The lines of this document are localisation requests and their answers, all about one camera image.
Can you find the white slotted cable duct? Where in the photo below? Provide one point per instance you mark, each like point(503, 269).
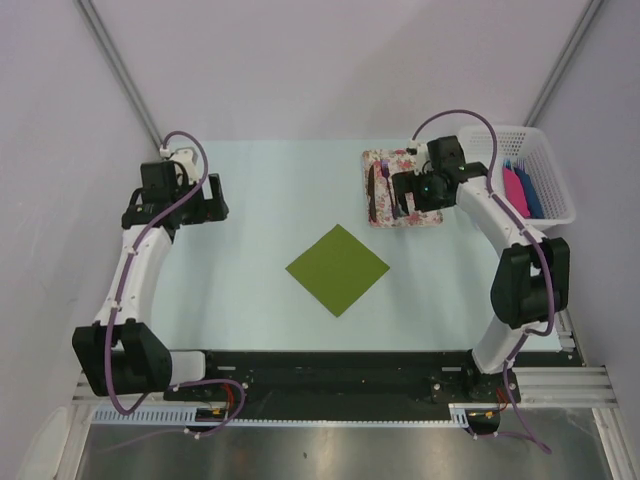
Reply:
point(193, 417)

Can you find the left corner aluminium post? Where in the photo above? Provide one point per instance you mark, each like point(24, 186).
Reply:
point(107, 47)

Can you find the pink rolled napkin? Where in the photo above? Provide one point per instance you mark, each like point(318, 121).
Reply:
point(514, 190)

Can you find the aluminium rail frame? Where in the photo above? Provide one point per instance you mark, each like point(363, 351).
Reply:
point(566, 425)

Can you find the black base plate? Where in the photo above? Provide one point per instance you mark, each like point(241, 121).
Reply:
point(349, 386)

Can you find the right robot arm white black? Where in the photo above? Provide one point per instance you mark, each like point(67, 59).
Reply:
point(531, 281)

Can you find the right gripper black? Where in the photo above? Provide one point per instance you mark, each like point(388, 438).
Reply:
point(407, 182)

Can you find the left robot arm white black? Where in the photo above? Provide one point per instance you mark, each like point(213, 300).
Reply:
point(118, 352)

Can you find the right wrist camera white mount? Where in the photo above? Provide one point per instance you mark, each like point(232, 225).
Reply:
point(419, 152)

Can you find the white plastic basket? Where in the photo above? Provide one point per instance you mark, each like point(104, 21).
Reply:
point(528, 147)

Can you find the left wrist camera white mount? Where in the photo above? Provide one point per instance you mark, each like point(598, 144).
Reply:
point(185, 160)

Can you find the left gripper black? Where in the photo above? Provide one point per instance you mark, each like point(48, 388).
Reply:
point(212, 210)

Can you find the floral tray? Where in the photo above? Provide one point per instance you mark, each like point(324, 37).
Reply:
point(399, 161)

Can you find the green paper napkin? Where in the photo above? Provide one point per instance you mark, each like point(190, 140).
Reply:
point(337, 270)

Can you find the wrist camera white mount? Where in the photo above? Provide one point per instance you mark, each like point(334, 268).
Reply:
point(419, 152)
point(185, 160)

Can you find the right corner aluminium post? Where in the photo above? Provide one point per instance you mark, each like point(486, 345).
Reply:
point(581, 29)

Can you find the corner aluminium post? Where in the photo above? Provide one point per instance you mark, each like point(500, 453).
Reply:
point(581, 29)
point(107, 47)

